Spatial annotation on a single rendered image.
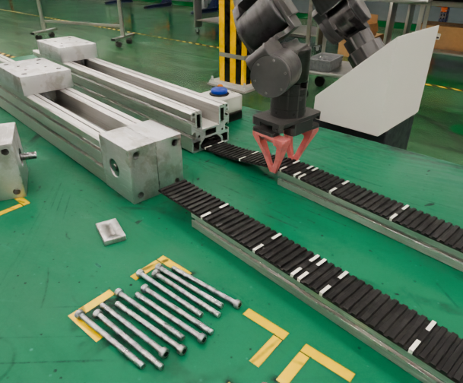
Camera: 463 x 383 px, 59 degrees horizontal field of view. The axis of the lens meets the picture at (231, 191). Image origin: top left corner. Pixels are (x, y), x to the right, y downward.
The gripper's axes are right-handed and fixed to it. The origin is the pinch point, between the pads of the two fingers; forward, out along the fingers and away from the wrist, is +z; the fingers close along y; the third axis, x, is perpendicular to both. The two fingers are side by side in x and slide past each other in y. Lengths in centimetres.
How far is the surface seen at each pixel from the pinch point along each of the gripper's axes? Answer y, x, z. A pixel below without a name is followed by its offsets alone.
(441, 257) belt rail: 1.8, 28.9, 2.5
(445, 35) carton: -455, -149, 43
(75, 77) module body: 5, -70, -2
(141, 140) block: 20.2, -12.2, -6.2
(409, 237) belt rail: 1.2, 24.1, 2.2
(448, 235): 0.6, 28.5, -0.2
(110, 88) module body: 4, -53, -3
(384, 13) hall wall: -709, -362, 56
